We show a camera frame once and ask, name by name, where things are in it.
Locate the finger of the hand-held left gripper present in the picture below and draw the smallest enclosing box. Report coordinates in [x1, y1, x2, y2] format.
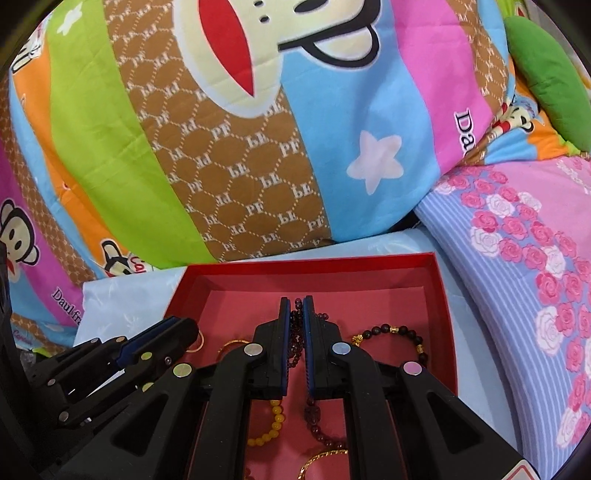
[30, 316, 182, 403]
[55, 318, 200, 439]

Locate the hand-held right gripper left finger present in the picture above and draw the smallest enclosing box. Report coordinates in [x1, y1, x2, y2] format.
[55, 298, 291, 480]

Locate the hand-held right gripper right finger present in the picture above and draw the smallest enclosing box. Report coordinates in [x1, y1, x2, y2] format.
[302, 295, 527, 480]

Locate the thin gold bangle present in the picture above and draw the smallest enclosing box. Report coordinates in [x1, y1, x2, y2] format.
[216, 338, 249, 361]

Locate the orange bead bracelet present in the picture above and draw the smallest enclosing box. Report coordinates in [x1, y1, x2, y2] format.
[246, 399, 285, 448]

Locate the dark garnet bead strand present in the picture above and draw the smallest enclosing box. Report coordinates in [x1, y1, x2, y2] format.
[288, 298, 350, 456]

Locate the red cardboard box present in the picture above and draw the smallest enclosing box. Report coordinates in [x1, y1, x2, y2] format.
[164, 251, 460, 480]

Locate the black and gold bead bracelet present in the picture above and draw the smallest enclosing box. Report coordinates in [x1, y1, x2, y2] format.
[351, 325, 428, 371]

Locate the gold leaf bracelet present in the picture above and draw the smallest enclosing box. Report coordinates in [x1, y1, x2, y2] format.
[294, 448, 350, 480]

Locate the light blue bed sheet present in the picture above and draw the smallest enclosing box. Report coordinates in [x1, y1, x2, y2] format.
[71, 226, 536, 480]

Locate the colourful cartoon printed quilt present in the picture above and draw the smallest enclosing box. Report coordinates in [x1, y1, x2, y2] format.
[0, 0, 591, 335]

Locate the pink rose striped blanket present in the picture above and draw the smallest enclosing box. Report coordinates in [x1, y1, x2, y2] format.
[412, 154, 591, 464]

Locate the green pillow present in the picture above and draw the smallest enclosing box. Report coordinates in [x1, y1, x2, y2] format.
[502, 16, 591, 154]

